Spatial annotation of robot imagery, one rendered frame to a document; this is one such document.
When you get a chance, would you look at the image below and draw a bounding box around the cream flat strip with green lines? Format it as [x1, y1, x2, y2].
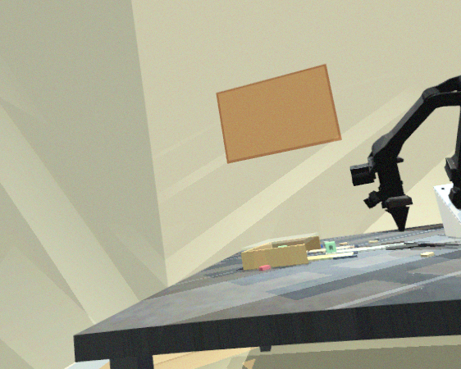
[308, 253, 354, 261]

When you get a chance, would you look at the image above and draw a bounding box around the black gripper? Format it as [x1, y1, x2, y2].
[380, 178, 413, 232]

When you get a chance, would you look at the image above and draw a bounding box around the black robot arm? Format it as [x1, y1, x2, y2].
[350, 75, 461, 209]

